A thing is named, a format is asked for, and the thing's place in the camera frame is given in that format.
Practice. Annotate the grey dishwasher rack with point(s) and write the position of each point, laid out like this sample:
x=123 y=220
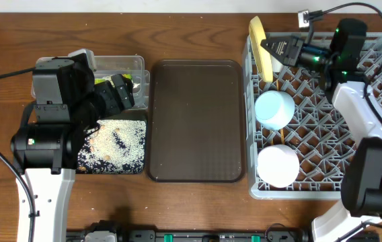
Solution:
x=317 y=133

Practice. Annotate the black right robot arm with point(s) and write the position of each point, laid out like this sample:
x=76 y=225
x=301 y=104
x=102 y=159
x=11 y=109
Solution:
x=350 y=93

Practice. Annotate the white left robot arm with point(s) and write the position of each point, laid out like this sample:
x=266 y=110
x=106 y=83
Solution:
x=52 y=132

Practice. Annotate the yellow plate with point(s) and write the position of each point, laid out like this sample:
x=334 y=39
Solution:
x=261 y=56

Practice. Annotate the black waste tray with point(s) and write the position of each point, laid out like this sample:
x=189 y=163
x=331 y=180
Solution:
x=110 y=168

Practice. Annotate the green yellow snack wrapper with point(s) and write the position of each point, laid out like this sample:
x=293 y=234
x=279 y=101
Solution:
x=109 y=78

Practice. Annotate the white cup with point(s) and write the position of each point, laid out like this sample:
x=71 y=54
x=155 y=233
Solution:
x=276 y=65

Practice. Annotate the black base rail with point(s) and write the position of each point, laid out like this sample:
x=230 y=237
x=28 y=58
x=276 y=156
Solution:
x=105 y=230

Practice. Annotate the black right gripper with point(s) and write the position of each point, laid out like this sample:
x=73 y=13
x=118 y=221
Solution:
x=294 y=50

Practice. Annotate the light blue bowl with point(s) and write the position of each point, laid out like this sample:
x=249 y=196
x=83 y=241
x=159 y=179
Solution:
x=274 y=109

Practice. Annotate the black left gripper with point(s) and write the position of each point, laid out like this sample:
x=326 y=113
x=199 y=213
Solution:
x=106 y=93

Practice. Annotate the pile of rice grains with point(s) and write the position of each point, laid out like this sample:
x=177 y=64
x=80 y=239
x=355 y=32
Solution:
x=120 y=144

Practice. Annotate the white rice bowl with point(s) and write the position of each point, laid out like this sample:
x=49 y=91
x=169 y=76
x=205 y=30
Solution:
x=278 y=165

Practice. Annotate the dark brown tray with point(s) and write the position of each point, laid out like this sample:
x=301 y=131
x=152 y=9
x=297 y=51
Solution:
x=196 y=121

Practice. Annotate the clear plastic bin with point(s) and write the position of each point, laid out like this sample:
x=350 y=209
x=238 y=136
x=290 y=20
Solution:
x=111 y=65

